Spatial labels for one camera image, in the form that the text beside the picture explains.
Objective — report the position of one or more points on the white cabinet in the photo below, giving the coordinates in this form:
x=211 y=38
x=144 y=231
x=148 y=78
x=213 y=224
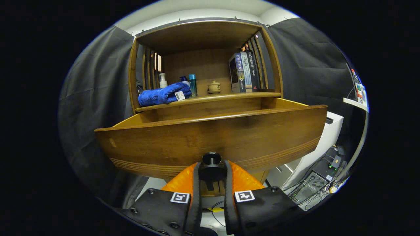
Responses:
x=328 y=134

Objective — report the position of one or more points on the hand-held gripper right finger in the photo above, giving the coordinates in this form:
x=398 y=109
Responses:
x=228 y=203

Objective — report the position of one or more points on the black computer tower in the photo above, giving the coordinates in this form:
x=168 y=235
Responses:
x=310 y=186

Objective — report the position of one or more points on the grey curved pole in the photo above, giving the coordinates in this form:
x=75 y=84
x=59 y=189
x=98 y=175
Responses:
x=361 y=141

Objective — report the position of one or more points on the teal bottle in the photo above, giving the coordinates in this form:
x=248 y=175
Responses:
x=193 y=85

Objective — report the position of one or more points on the light blue book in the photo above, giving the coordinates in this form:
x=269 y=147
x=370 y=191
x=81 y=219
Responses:
x=246 y=72

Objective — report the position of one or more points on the white pump bottle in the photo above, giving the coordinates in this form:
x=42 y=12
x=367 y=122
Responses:
x=163 y=83

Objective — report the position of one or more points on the white shelf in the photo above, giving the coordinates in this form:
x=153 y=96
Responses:
x=356 y=104

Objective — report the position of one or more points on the black power adapter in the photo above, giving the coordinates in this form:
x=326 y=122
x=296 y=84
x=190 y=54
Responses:
x=336 y=162

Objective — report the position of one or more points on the beige lidded teacup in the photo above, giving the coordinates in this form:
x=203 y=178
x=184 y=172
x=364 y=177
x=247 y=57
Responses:
x=214 y=87

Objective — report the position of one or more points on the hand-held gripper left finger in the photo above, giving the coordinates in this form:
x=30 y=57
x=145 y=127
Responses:
x=197 y=196

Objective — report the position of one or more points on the black drawer knob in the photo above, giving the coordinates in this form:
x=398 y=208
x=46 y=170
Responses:
x=211 y=170

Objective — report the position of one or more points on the grey book blue spine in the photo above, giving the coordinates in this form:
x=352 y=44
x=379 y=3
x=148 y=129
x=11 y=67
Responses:
x=234 y=73

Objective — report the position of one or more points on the wooden drawer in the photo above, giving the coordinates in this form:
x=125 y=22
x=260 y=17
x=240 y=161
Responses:
x=213 y=137

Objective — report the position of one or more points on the wooden countertop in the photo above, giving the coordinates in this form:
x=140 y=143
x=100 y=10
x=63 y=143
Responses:
x=229 y=95

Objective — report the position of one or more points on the wooden cabinet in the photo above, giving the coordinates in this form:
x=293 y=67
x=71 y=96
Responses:
x=197 y=36

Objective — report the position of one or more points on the blue towel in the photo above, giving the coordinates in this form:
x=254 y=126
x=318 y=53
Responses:
x=160 y=95

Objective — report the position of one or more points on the white bottle blue cap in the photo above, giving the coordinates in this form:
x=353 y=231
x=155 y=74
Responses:
x=184 y=79

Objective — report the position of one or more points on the black bracket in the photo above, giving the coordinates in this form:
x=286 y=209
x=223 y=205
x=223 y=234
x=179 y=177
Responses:
x=329 y=120

